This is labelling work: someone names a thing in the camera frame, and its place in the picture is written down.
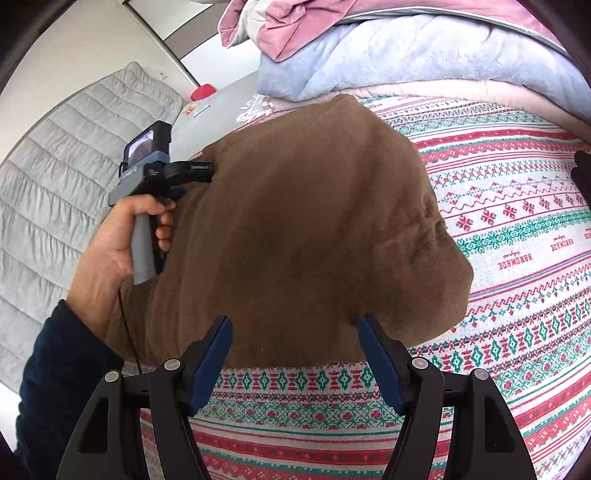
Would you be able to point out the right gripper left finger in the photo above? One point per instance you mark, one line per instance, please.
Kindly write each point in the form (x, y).
(107, 440)

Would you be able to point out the brown coat with fur collar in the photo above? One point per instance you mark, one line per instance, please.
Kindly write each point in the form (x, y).
(312, 220)

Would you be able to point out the person's left hand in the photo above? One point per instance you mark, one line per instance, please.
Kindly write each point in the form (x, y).
(108, 262)

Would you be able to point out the dark blue left sleeve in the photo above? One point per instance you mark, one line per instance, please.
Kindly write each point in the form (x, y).
(66, 364)

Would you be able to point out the red small object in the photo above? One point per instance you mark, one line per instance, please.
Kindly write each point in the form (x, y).
(202, 92)

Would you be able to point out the grey quilted headboard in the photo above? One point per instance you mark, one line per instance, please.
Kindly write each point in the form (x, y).
(54, 187)

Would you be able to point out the pink velvet quilt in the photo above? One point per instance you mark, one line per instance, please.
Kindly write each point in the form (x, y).
(281, 28)

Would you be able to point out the light blue fleece blanket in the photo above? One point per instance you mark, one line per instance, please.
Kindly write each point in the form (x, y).
(424, 48)

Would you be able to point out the patterned knit blanket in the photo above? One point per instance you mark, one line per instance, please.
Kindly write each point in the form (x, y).
(456, 223)

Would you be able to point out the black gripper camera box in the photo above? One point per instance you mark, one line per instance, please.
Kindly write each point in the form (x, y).
(156, 138)

